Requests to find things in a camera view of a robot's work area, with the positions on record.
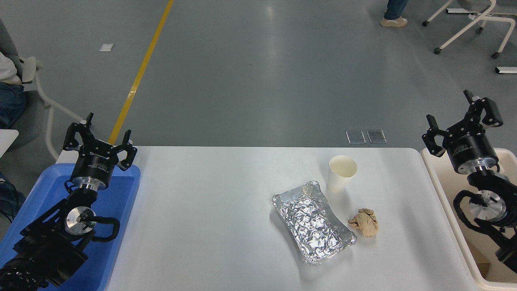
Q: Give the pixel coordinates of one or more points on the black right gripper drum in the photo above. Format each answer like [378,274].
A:
[470,149]

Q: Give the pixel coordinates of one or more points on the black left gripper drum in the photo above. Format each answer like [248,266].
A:
[97,161]

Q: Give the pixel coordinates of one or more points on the white paper cup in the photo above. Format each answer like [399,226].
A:
[337,182]

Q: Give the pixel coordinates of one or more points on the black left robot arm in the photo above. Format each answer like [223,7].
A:
[44,246]

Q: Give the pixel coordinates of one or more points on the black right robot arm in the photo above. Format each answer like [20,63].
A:
[490,190]

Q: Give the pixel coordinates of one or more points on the large pale bin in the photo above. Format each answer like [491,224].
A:
[448,178]

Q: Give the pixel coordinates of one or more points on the blue plastic tray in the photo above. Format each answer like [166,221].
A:
[117,194]

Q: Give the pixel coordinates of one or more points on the grey white chair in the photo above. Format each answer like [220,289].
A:
[48,109]

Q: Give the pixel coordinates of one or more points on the white bar on floor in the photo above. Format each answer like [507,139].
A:
[507,70]

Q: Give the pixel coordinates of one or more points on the clear floor plate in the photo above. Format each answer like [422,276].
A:
[376,136]
[356,137]

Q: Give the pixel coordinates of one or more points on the small white side table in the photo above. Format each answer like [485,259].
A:
[6,141]

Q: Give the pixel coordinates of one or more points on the yellow floor tape line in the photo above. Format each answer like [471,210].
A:
[139,74]

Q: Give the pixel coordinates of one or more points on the white wheeled chair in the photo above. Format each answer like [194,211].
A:
[472,22]

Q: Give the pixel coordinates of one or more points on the small white floor tag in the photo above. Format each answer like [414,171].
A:
[106,47]

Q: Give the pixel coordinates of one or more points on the crumpled tan paper ball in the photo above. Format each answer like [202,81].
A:
[365,224]

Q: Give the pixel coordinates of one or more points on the walking person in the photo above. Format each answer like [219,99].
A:
[394,20]

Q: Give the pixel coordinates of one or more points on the crumpled foil tray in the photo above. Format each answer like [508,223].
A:
[313,224]

